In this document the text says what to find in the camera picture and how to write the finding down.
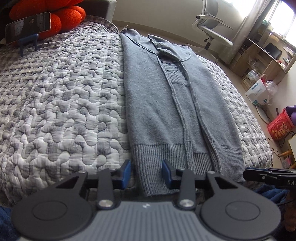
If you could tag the grey patterned quilt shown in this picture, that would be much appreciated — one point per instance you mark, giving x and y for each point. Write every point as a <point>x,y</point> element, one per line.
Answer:
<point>62,109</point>

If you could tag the clear plastic bag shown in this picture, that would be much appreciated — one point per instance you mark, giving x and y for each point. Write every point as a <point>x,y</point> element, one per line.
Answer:
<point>271,87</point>

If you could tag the grey knit sweater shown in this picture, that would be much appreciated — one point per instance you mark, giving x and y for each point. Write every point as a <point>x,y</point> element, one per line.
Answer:
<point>175,111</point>

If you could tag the dark grey sofa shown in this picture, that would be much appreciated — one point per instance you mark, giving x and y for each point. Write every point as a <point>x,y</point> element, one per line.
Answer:
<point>102,8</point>

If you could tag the white shopping bag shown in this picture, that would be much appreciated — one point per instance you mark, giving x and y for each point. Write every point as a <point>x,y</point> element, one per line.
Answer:
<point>258,94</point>

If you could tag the red gift box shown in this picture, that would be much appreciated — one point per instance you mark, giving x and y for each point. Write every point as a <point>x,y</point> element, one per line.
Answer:
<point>280,126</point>

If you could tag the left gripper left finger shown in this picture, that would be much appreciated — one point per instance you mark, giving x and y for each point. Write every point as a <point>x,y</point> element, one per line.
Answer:
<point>106,181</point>

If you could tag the smartphone on stand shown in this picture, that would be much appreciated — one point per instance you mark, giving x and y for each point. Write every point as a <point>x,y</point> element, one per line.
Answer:
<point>27,26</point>

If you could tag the grey office chair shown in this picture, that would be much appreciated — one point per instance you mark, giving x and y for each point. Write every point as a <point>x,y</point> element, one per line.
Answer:
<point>206,22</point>

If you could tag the orange pumpkin plush cushion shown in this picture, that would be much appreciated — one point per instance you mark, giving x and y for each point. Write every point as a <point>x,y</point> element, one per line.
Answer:
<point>65,15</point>

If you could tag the grey curtain right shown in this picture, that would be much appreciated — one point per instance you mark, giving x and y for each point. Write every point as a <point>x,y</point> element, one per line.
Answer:
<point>257,14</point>

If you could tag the purple plush toy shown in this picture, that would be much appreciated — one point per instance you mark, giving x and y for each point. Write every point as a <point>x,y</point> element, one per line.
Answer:
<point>291,111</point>

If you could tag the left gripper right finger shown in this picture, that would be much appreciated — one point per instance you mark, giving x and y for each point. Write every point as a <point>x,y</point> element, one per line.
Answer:
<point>185,181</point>

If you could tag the wooden shelf unit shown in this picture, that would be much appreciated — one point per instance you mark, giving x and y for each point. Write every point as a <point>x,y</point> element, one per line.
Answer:
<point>266,53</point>

